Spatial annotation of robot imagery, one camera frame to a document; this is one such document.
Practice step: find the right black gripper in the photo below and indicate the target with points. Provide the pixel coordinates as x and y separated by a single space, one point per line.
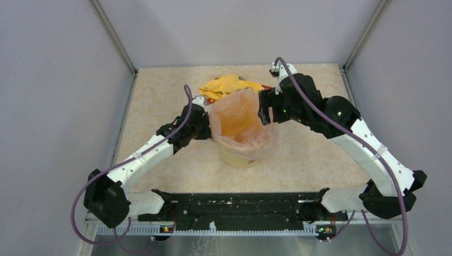
266 100

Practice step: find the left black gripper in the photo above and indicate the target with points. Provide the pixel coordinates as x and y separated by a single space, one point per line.
207 133

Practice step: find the translucent pink plastic bag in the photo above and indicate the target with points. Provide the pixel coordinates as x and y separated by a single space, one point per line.
237 128

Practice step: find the yellow printed wrapper bag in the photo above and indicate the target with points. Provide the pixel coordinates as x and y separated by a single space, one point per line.
226 84

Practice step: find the yellow trash bin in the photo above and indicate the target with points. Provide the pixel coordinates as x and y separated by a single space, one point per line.
240 159

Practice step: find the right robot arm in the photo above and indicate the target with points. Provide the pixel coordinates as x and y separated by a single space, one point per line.
390 190

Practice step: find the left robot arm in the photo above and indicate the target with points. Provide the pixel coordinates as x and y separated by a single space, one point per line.
109 197

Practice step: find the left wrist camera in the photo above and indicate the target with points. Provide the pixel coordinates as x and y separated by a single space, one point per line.
200 100

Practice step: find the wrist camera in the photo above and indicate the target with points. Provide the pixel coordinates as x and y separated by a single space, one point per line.
278 71
200 100

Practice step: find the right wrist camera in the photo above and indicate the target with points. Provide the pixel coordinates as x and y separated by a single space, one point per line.
278 71

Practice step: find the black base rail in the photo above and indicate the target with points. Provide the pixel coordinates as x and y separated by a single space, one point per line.
243 211

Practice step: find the left aluminium frame post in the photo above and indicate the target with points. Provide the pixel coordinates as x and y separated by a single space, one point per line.
113 36

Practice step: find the aluminium frame post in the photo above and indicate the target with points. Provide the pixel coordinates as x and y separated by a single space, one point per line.
366 33
113 36

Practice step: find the grey cable duct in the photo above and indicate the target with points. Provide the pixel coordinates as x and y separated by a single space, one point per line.
139 229

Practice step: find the right aluminium frame post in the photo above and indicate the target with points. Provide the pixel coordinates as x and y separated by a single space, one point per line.
366 33

